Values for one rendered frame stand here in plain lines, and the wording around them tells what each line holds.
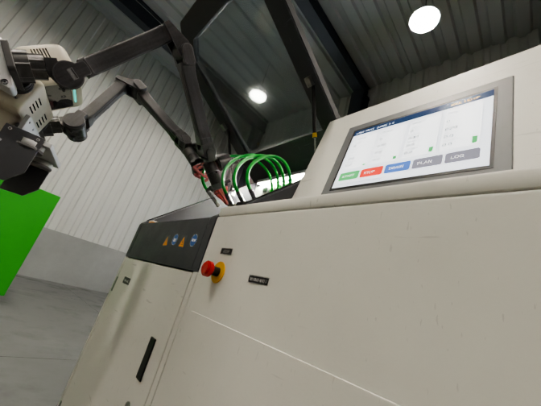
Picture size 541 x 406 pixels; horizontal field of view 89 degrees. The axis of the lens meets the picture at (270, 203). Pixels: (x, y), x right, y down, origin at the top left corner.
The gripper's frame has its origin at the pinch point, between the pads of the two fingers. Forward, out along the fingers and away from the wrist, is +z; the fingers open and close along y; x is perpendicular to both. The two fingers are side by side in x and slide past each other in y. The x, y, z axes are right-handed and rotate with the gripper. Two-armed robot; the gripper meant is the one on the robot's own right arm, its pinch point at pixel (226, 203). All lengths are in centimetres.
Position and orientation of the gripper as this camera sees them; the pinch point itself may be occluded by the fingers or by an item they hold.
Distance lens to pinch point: 123.2
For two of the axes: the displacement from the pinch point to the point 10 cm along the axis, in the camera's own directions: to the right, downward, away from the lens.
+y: 7.8, -3.5, 5.1
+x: -4.7, 2.0, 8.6
